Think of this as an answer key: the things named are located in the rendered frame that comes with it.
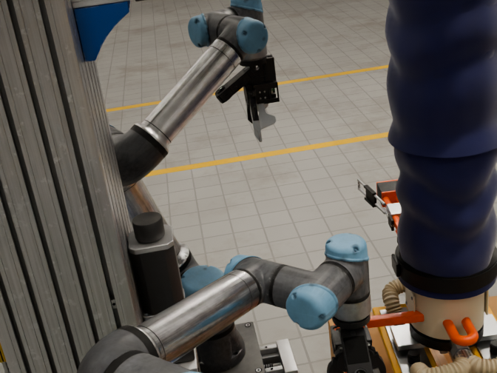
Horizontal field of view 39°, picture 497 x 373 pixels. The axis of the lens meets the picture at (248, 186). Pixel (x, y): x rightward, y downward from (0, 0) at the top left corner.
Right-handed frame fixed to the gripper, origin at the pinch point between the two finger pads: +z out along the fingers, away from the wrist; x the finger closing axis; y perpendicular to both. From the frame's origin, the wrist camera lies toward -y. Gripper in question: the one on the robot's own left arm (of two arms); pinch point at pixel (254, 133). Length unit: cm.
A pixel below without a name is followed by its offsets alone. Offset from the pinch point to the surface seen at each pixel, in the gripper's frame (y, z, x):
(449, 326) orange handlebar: 32, 33, -51
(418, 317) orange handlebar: 27, 33, -45
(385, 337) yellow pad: 22, 45, -36
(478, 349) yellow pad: 41, 44, -47
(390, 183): 42, 31, 20
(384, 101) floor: 170, 152, 436
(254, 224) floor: 17, 152, 237
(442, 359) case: 38, 58, -33
